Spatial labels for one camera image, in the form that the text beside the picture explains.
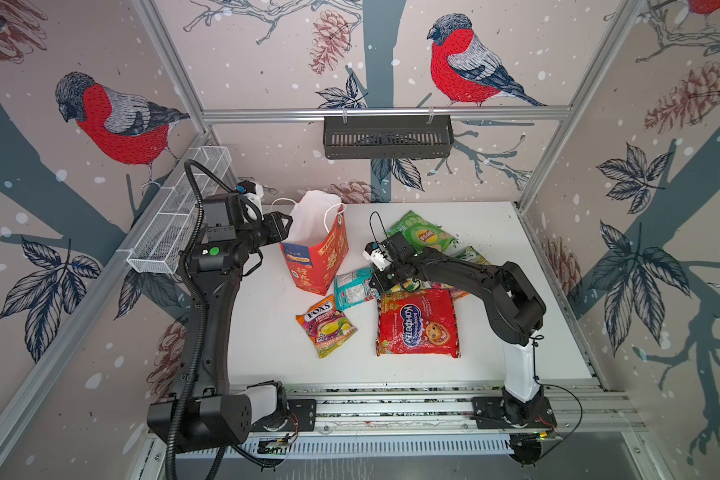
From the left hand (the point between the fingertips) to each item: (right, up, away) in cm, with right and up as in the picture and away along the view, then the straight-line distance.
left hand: (283, 217), depth 71 cm
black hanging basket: (+19, +30, +36) cm, 51 cm away
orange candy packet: (+9, -31, +15) cm, 36 cm away
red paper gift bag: (+7, -7, +8) cm, 13 cm away
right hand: (+21, -21, +22) cm, 37 cm away
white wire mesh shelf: (-30, -5, +2) cm, 30 cm away
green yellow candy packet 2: (+57, -12, +33) cm, 67 cm away
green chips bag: (+41, -4, +36) cm, 55 cm away
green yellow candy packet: (+34, -21, +25) cm, 47 cm away
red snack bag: (+36, -30, +13) cm, 48 cm away
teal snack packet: (+16, -21, +22) cm, 35 cm away
